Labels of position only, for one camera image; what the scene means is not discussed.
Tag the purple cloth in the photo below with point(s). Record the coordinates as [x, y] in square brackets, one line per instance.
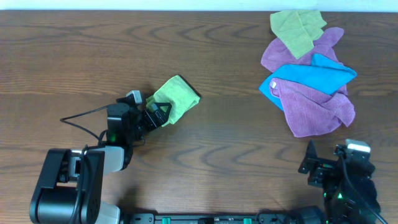
[277, 54]
[309, 112]

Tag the upper purple cloth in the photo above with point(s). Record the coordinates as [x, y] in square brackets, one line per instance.
[277, 54]

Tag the blue cloth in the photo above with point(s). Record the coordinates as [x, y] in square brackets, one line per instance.
[322, 74]

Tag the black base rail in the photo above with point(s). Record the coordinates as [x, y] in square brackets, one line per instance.
[262, 218]

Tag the lower purple cloth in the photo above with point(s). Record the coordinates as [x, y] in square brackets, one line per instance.
[309, 112]

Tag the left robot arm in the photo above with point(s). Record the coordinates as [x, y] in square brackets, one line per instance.
[69, 186]

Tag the light green cloth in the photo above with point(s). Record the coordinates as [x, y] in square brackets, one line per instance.
[179, 94]

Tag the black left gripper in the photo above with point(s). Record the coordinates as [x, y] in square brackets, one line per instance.
[157, 114]

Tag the olive green cloth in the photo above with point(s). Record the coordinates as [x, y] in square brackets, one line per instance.
[298, 29]

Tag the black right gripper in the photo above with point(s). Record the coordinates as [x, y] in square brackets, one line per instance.
[321, 169]

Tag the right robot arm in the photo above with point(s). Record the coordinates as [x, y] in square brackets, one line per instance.
[349, 194]

